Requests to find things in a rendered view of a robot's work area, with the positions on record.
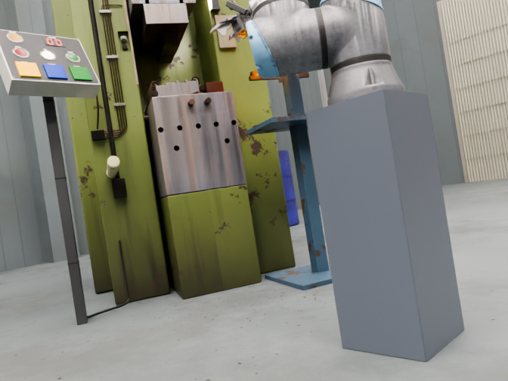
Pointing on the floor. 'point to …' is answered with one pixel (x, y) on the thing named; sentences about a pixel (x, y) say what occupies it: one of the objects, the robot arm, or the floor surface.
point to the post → (65, 211)
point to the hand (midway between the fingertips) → (218, 35)
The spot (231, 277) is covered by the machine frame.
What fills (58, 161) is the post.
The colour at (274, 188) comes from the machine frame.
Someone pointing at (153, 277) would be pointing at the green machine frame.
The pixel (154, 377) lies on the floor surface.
